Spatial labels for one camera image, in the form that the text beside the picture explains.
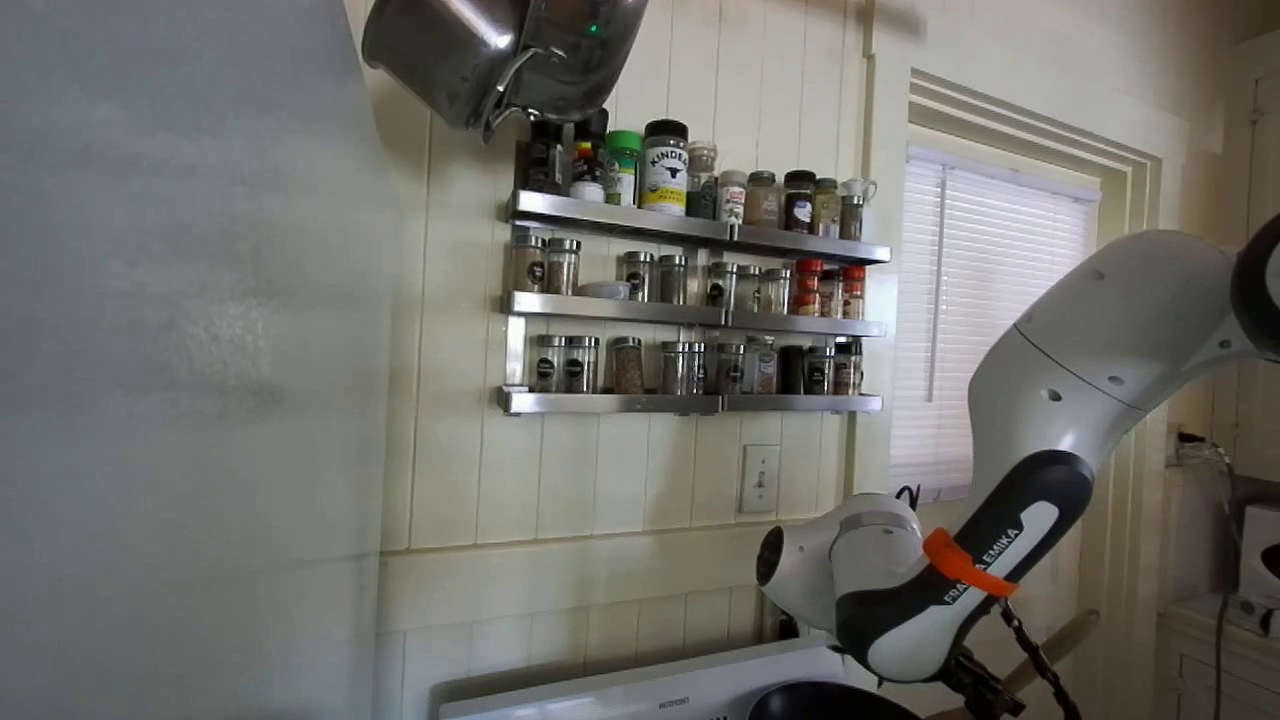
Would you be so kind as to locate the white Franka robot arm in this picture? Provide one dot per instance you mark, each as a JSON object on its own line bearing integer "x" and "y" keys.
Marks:
{"x": 1067, "y": 374}

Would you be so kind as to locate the black frying pan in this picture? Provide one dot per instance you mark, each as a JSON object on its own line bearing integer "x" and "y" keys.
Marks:
{"x": 824, "y": 701}

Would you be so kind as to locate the glass spice jar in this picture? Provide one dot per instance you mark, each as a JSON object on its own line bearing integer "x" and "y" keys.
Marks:
{"x": 716, "y": 284}
{"x": 525, "y": 262}
{"x": 677, "y": 369}
{"x": 668, "y": 282}
{"x": 763, "y": 203}
{"x": 816, "y": 367}
{"x": 848, "y": 367}
{"x": 561, "y": 265}
{"x": 626, "y": 367}
{"x": 580, "y": 367}
{"x": 544, "y": 360}
{"x": 772, "y": 288}
{"x": 633, "y": 276}

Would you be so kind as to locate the metal spice rack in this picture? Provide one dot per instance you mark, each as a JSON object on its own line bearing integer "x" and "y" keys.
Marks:
{"x": 600, "y": 401}

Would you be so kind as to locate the red spice jar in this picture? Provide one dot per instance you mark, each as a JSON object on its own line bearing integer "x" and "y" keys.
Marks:
{"x": 852, "y": 293}
{"x": 811, "y": 288}

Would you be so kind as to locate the white cap spice jar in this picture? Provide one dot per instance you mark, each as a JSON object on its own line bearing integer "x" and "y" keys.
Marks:
{"x": 733, "y": 203}

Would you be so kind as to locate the white label jar black cap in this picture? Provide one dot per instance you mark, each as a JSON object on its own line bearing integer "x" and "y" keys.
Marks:
{"x": 666, "y": 175}

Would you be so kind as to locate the green cap spice jar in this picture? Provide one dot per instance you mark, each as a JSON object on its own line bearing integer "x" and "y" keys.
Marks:
{"x": 621, "y": 167}

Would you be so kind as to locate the black spice jar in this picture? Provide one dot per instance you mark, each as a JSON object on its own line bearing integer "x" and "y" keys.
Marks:
{"x": 796, "y": 207}

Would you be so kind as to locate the dark spice jar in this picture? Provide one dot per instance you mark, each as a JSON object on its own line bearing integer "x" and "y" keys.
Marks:
{"x": 542, "y": 162}

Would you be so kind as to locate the white gas stove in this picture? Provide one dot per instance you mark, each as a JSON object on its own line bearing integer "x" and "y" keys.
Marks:
{"x": 600, "y": 693}

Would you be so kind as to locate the hanging steel pot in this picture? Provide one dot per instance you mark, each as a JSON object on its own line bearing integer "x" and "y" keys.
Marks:
{"x": 452, "y": 55}

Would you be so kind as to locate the white window blind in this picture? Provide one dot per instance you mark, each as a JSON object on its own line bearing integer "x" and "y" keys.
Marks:
{"x": 986, "y": 255}

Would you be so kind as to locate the white refrigerator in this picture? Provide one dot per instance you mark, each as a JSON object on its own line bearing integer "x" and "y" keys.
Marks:
{"x": 173, "y": 401}

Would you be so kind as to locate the cream panelled door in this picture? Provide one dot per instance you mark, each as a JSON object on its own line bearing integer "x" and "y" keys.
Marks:
{"x": 1135, "y": 573}

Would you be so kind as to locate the white appliance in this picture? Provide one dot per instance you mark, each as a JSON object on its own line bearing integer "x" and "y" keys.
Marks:
{"x": 1262, "y": 544}

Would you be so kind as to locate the white wall outlet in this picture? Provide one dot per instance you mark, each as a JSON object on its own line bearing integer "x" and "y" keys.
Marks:
{"x": 763, "y": 480}

